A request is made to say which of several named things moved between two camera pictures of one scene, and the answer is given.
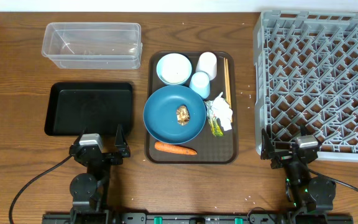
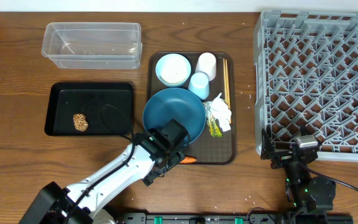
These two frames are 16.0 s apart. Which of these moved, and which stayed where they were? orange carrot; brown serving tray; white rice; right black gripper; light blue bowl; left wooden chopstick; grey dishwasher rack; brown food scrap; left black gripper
Moved: brown food scrap; left black gripper; orange carrot
Stayed: right black gripper; left wooden chopstick; brown serving tray; white rice; grey dishwasher rack; light blue bowl
